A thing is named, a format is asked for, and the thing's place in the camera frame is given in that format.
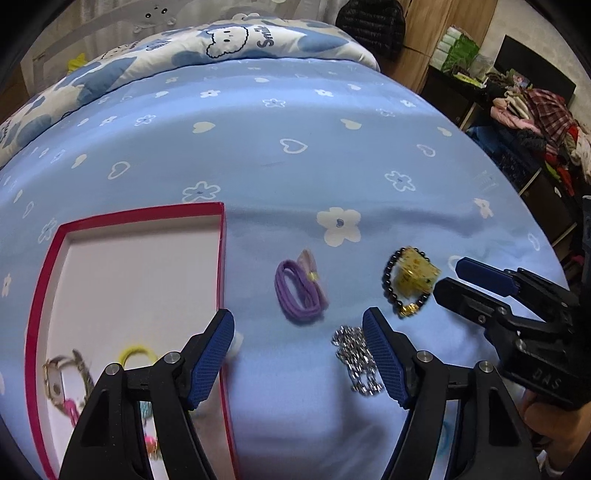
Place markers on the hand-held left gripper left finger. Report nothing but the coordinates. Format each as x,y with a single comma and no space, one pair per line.
210,360

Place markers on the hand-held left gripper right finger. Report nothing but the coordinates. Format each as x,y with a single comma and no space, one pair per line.
385,360

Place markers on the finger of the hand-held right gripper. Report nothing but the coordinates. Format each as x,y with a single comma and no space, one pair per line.
466,300
485,274

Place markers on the red shallow box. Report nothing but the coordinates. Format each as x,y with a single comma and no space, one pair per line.
138,277

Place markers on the pink hair clip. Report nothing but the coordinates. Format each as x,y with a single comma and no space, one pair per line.
71,408

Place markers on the wristwatch with mesh band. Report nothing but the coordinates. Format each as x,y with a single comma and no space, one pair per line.
55,376

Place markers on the person's right hand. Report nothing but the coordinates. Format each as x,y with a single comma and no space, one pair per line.
563,434

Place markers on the blue cloth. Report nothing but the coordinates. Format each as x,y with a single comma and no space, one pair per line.
508,152

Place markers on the pile of clothes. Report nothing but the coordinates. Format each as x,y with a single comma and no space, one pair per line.
545,120

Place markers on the dark cabinet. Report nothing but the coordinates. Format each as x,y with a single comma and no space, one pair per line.
448,97

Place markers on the black monitor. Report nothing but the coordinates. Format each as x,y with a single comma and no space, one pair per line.
540,69

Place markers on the stack of green white boxes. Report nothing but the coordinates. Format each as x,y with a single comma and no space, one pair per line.
457,48

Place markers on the wooden wardrobe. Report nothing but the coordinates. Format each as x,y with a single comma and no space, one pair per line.
438,27

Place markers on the black puffer jacket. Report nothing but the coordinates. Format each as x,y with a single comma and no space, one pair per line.
369,23

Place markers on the blue white cartoon quilt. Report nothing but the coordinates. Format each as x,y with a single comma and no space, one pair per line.
138,64

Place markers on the yellow toy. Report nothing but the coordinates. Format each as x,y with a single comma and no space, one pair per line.
77,63

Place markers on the wooden headboard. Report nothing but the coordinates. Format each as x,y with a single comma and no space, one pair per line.
18,87

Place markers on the grey bed guard rail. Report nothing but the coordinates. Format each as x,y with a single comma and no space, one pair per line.
161,14

